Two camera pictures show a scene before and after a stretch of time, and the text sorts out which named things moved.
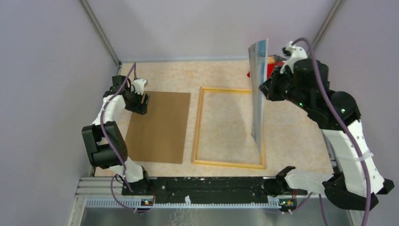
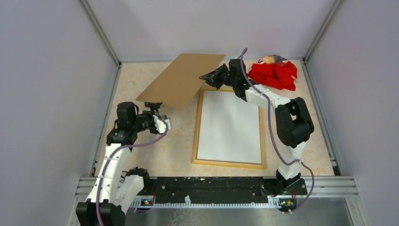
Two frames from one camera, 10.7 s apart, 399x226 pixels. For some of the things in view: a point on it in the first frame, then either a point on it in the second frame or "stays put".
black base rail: x=197 y=187 stays put
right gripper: x=267 y=89 -> x=212 y=78
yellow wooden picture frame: x=196 y=132 stays put
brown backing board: x=158 y=136 -> x=177 y=84
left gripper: x=139 y=108 -> x=153 y=106
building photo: x=258 y=65 -> x=229 y=128
